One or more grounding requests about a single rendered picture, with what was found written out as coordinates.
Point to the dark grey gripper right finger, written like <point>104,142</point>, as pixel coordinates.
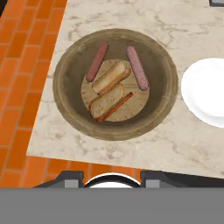
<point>154,178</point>

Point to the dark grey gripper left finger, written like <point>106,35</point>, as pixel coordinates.
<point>70,178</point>

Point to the wide hot dog bun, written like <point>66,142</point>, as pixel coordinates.
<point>106,101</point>

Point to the white plate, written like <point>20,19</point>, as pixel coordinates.
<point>205,90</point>

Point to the slim hot dog bun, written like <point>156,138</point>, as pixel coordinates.
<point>109,77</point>

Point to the brown wooden bowl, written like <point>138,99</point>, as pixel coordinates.
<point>73,67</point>

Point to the pinkish purple sausage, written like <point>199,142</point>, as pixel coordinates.
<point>137,68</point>

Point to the reddish brown sausage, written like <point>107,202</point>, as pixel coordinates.
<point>97,61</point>

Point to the dark grey appliance corner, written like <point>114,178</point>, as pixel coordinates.
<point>217,2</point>

